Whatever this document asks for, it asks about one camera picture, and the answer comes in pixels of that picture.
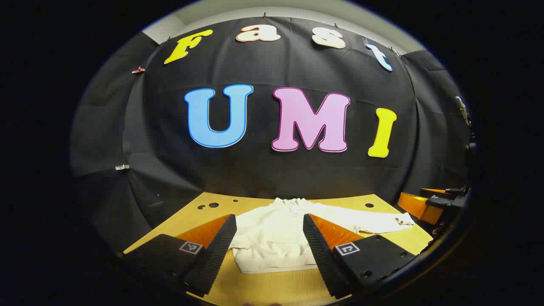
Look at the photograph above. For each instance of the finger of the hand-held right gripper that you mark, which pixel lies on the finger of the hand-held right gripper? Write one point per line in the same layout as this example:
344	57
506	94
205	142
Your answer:
433	191
418	206

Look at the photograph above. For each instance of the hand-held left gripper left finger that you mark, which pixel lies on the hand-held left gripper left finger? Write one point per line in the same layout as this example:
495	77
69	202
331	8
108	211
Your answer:
216	250

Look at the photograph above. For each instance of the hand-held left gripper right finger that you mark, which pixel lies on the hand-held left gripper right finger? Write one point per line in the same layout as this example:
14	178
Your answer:
318	250

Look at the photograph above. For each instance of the white sweatshirt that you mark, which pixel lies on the white sweatshirt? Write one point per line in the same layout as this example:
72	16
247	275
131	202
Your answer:
272	238

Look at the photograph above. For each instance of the metal clip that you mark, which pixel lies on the metal clip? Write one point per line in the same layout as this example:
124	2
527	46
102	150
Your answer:
462	108

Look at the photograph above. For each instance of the black backdrop cloth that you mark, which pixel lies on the black backdrop cloth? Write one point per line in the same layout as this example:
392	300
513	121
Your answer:
263	170

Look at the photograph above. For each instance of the silver cloth clip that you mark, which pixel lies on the silver cloth clip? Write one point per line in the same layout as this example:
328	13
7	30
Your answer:
122	167

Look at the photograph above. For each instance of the red cloth clip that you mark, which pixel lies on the red cloth clip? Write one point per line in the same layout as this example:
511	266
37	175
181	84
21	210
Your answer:
138	70

